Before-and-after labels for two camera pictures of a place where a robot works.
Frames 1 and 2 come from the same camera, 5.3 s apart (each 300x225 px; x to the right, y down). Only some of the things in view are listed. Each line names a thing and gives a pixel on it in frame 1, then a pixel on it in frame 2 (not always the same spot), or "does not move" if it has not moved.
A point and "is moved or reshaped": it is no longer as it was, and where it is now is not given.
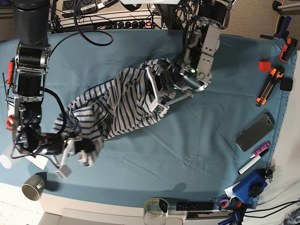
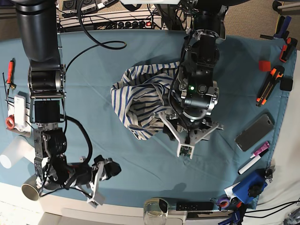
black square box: [286, 84] does not move
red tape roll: [9, 122] does not move
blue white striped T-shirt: [115, 106] is moved or reshaped
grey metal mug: [33, 187] does not move
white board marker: [248, 165] does not move
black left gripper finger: [86, 145] to [111, 168]
